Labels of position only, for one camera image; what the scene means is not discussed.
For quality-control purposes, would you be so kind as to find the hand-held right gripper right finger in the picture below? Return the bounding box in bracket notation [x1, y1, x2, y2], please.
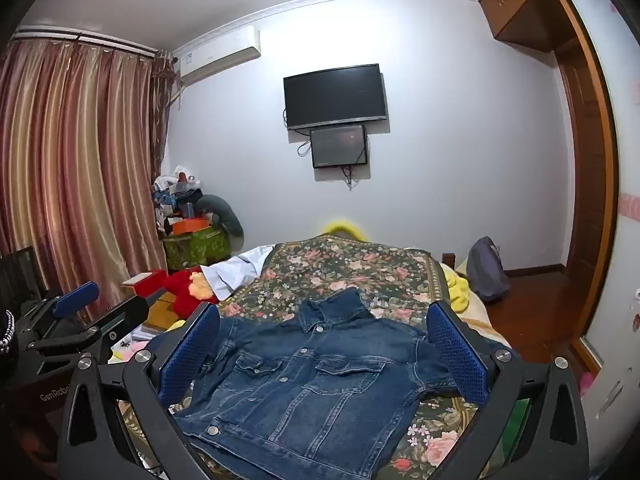
[425, 300, 592, 480]

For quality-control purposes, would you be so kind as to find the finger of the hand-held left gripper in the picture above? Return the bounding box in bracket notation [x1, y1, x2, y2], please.
[30, 282, 100, 323]
[27, 292, 168, 358]

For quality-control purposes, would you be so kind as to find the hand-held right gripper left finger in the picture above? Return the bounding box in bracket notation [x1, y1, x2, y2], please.
[56, 304, 221, 480]

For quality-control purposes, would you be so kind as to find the blue denim jacket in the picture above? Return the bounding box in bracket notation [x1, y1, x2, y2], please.
[135, 287, 468, 468]

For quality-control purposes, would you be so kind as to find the brown wooden box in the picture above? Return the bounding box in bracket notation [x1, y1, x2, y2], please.
[147, 290, 179, 333]

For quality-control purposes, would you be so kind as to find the red box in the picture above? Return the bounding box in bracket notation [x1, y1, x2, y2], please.
[121, 269, 168, 298]

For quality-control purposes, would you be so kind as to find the black screen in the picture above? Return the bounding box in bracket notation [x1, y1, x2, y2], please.
[0, 246, 41, 306]

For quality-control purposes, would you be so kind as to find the yellow blanket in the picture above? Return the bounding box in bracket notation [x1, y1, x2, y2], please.
[442, 265, 473, 317]

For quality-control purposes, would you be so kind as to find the red plush toy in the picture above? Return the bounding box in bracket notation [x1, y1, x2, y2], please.
[160, 267, 221, 322]

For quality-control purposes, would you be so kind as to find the grey-blue backpack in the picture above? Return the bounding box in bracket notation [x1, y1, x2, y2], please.
[466, 236, 512, 303]

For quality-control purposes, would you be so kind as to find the white shirt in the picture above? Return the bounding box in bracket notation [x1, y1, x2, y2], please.
[200, 245, 276, 303]

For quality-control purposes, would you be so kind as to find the orange box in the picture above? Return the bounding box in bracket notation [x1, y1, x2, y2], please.
[170, 217, 208, 236]

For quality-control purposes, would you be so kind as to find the pile of clutter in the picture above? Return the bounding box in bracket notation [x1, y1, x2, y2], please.
[150, 165, 206, 226]

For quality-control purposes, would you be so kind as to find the striped pink curtain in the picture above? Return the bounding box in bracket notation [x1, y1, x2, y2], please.
[0, 35, 177, 322]

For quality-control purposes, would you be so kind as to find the grey pillow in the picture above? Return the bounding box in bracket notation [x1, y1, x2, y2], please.
[195, 194, 246, 251]

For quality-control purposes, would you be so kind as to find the dark green floral blanket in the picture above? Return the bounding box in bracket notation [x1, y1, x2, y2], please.
[117, 240, 507, 480]

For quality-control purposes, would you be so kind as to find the yellow plush cushion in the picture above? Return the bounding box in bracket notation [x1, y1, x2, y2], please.
[320, 218, 368, 241]

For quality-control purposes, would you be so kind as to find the white sliding door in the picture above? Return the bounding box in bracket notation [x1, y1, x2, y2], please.
[565, 0, 640, 471]

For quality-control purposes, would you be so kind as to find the white air conditioner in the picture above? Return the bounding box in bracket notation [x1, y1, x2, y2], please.
[172, 27, 262, 86]

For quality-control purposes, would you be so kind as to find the wooden overhead cabinet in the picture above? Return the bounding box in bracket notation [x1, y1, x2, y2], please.
[477, 0, 573, 53]

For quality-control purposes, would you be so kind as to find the white beaded bracelet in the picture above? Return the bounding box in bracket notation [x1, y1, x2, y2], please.
[0, 309, 16, 361]

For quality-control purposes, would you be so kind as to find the wooden door frame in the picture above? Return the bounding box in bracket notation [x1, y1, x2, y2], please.
[547, 0, 618, 361]

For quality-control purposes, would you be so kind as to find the small black wall monitor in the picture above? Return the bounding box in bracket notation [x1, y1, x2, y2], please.
[309, 124, 369, 169]

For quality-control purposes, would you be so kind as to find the white curtain rail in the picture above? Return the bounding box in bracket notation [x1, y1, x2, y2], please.
[12, 29, 160, 57]

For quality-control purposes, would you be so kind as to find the black wall television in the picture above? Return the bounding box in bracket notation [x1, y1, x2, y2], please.
[283, 64, 389, 131]

